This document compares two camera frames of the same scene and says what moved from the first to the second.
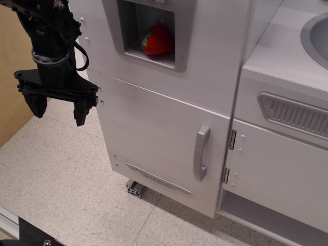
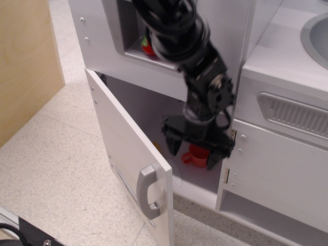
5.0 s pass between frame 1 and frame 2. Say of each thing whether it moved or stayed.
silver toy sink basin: stayed
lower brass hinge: stayed
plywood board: stayed
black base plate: stayed
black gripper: moved
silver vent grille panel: stayed
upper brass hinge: stayed
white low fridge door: moved
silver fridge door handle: moved
